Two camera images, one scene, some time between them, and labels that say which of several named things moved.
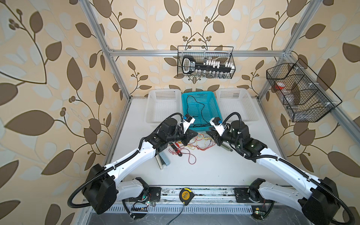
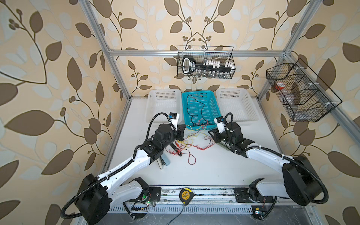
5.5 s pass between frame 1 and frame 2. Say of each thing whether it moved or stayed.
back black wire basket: stayed
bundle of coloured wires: moved
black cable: stayed
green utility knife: stayed
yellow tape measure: stayed
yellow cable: moved
